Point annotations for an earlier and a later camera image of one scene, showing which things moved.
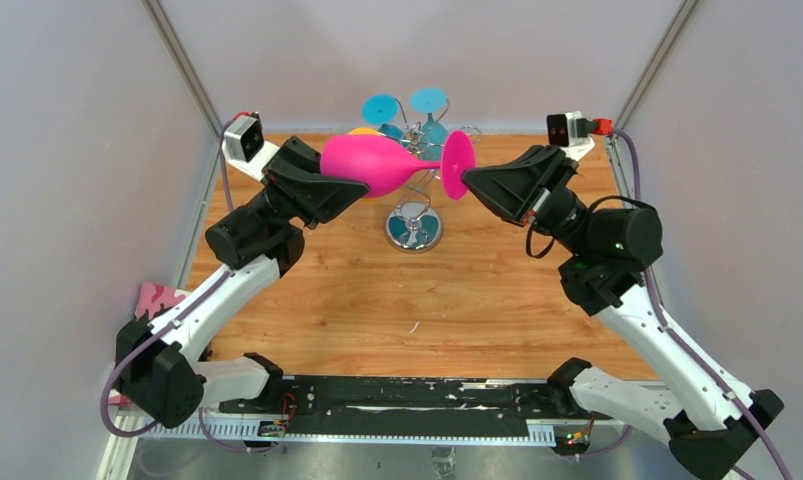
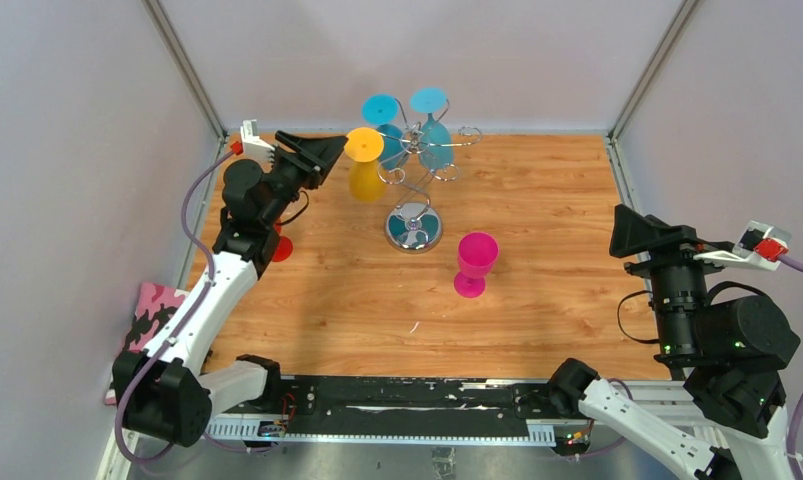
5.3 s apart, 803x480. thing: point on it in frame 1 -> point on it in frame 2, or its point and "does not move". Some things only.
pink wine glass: (374, 161) -> (477, 254)
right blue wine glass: (430, 100) does not move
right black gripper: (517, 188) -> (632, 230)
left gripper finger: (296, 152) -> (321, 147)
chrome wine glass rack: (406, 231) does not move
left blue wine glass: (382, 109) does not move
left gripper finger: (314, 200) -> (315, 176)
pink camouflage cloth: (152, 300) does not move
